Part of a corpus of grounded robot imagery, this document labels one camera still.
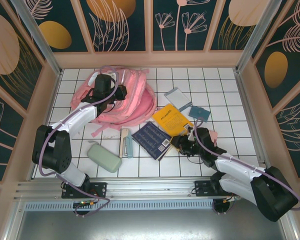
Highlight dark blue book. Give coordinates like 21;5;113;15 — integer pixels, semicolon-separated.
131;121;175;161

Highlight yellow book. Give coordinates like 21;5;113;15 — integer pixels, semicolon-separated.
151;103;195;138

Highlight pink school backpack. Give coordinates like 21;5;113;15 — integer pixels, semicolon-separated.
69;65;158;138

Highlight pink sticky note block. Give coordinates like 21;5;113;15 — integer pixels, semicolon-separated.
208;129;219;147

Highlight small teal notebook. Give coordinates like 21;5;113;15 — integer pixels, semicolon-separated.
188;105;211;122

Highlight white grey notebook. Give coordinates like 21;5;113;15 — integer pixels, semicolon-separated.
163;86;192;113

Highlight green pencil case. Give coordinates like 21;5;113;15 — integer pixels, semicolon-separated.
86;140;123;173

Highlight grey metal base sheet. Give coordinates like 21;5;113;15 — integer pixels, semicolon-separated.
14;209;297;240

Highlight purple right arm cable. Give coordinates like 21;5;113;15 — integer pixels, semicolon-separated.
193;117;300;216

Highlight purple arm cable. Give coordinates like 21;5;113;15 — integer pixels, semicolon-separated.
193;117;300;216
38;65;121;219

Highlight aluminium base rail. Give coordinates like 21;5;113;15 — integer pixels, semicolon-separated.
13;176;288;201

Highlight aluminium side rail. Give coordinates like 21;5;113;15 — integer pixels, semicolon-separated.
233;69;275;179

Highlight grey slotted cable duct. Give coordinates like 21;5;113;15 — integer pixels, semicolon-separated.
23;201;217;212

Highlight wall panel with yellow oval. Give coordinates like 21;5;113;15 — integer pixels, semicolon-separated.
22;0;95;54

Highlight wall panel orange disc feathers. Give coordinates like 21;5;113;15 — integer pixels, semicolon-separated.
78;0;151;53

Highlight aluminium frame post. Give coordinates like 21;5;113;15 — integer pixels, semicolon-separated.
11;0;64;77
234;0;290;75

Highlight wall panel three flowers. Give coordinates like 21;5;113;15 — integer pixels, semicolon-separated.
151;0;222;53

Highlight wall panel pink leaf outlines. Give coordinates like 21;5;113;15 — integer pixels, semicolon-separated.
273;82;300;180

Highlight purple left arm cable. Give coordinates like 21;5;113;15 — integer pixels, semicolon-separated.
38;65;121;219

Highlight wall panel oval and leaves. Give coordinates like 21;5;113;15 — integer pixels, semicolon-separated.
251;0;300;110

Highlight wall panel large peach disc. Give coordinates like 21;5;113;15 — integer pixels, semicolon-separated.
0;0;46;112

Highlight wall panel single flower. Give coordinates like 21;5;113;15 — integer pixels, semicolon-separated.
0;76;29;182

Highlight wall panel cream disc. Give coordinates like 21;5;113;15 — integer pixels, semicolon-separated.
209;0;276;52

